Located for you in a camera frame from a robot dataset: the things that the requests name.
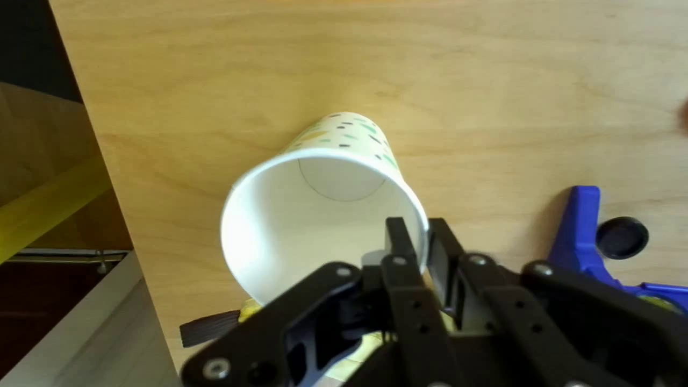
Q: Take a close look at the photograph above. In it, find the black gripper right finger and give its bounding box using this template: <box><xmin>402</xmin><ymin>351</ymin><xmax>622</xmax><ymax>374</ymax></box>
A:
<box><xmin>426</xmin><ymin>215</ymin><xmax>688</xmax><ymax>387</ymax></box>

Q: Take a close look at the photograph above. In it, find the black game disc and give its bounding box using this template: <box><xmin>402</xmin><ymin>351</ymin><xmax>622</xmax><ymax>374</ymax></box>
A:
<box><xmin>595</xmin><ymin>215</ymin><xmax>651</xmax><ymax>262</ymax></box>

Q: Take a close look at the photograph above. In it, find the white speckled paper cup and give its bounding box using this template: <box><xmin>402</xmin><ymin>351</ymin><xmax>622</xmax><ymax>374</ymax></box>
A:
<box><xmin>219</xmin><ymin>111</ymin><xmax>433</xmax><ymax>307</ymax></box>

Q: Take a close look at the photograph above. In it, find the yellow soft object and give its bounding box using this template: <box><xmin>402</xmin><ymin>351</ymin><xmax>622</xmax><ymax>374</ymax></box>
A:
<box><xmin>237</xmin><ymin>300</ymin><xmax>265</xmax><ymax>322</ymax></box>

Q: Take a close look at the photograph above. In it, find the blue connect four frame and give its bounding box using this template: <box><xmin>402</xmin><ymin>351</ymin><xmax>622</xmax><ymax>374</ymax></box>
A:
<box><xmin>547</xmin><ymin>184</ymin><xmax>688</xmax><ymax>314</ymax></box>

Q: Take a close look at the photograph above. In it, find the yellow stand post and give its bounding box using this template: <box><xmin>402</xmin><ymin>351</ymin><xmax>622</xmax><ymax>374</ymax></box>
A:
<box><xmin>0</xmin><ymin>157</ymin><xmax>111</xmax><ymax>265</ymax></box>

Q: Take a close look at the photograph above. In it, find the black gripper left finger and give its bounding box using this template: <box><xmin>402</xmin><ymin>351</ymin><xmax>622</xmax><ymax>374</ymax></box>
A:
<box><xmin>181</xmin><ymin>215</ymin><xmax>461</xmax><ymax>387</ymax></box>

